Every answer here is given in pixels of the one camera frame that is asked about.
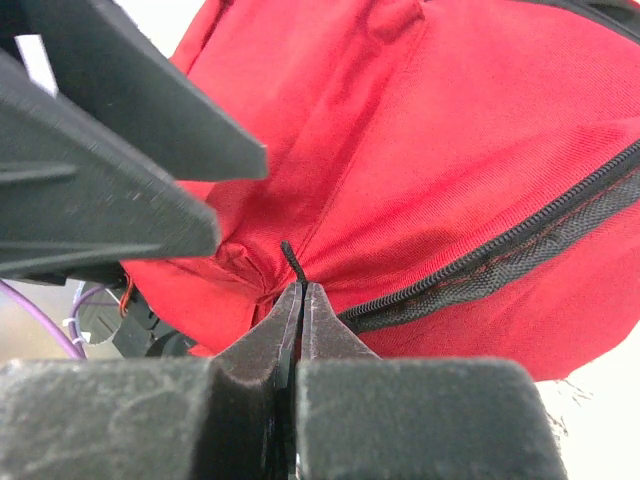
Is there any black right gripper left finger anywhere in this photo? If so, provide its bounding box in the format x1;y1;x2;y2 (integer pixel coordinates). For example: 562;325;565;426
193;282;303;479

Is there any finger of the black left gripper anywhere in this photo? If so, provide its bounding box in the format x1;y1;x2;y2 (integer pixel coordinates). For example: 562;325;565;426
1;1;267;182
1;54;220;278

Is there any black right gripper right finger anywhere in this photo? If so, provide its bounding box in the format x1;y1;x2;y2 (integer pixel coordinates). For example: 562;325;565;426
297;281;383;471

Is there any red student backpack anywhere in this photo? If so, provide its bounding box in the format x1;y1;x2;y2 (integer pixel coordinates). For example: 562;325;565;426
124;1;639;380

